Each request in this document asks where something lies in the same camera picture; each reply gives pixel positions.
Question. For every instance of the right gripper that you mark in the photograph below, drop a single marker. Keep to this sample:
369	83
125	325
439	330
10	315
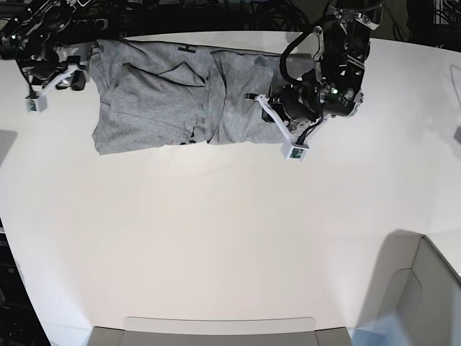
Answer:
60	67

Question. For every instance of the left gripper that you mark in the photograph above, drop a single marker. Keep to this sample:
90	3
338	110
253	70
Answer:
299	107

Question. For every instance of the grey T-shirt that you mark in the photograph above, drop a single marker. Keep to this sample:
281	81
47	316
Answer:
154	94

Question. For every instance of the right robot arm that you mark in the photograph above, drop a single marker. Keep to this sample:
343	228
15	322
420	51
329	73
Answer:
28	30

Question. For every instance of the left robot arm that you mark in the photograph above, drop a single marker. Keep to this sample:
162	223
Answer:
333	86

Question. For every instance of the black power strip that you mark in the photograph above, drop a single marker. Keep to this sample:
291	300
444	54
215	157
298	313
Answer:
97	24

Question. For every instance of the grey plastic bin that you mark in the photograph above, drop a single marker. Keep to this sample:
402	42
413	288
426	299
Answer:
413	297

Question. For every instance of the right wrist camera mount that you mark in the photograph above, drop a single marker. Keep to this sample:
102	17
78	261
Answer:
38	101

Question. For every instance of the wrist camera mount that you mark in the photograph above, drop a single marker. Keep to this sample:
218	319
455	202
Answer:
38	101
294	145

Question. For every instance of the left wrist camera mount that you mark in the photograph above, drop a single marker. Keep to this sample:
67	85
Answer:
294	145

